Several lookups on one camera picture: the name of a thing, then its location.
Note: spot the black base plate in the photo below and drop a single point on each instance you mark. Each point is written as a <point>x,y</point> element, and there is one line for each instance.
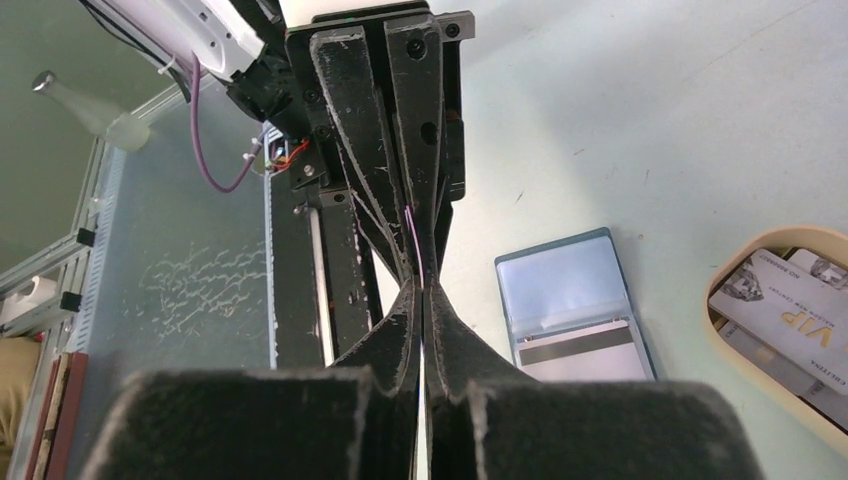
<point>322,285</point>

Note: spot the blue card holder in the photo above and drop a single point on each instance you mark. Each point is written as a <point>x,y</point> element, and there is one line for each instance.
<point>564,285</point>

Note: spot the white vip card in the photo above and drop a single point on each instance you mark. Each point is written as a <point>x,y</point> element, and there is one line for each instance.
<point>801,317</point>
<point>605,352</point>

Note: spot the aluminium frame rail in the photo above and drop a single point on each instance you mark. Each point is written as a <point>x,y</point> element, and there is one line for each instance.
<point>63,262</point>

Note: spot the red wooden board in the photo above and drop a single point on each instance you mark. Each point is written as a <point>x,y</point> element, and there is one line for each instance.
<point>50,454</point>

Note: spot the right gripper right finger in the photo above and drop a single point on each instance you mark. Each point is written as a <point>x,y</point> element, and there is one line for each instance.
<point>489,420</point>

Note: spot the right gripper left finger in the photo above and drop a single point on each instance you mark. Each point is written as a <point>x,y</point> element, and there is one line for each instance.
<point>355,419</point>

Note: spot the blue toothed cable duct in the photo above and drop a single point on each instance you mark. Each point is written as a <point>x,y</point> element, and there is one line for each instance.
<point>102,207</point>

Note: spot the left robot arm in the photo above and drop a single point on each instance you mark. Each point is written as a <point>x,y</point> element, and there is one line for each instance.
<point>268,73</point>

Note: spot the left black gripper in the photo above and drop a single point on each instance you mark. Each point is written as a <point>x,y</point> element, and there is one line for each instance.
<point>343,62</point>

